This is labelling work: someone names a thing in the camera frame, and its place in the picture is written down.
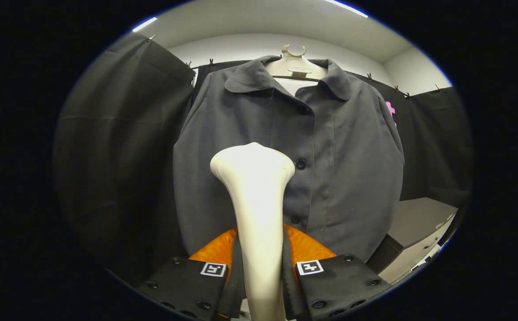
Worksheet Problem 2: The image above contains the black backdrop cloth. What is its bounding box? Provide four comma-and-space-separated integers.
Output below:
53, 31, 473, 286

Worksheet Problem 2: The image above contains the white garment steamer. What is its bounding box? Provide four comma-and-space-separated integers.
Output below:
210, 142, 296, 321

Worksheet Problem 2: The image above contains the narrow ceiling light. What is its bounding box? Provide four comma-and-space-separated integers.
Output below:
132, 17, 158, 33

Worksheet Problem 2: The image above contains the grey cabinet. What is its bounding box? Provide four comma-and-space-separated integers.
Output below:
366, 198, 458, 284

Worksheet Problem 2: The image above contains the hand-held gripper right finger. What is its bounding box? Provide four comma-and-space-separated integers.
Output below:
281, 224, 393, 321

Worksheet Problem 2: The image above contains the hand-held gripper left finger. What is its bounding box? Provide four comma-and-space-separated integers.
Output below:
136, 227, 247, 321

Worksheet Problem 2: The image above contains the beige clothes hanger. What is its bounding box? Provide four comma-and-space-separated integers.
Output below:
266, 44, 329, 83

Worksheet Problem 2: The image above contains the dark grey button shirt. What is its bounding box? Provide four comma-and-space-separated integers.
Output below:
173, 55, 405, 263

